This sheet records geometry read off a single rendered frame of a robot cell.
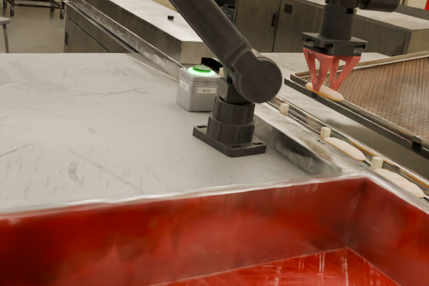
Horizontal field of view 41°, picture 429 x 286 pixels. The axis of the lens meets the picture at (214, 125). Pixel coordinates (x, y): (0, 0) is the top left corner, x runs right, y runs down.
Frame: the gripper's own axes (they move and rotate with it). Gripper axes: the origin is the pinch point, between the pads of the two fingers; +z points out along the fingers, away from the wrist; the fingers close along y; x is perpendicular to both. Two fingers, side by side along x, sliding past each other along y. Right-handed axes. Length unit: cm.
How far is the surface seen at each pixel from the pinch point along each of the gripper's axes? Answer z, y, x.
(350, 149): 7.9, -1.2, -11.1
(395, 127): 4.6, 8.8, -10.4
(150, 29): 3, -10, 67
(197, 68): 2.9, -15.0, 23.1
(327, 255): 11.0, -22.5, -34.5
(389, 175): 7.9, -2.0, -21.8
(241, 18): 49, 202, 392
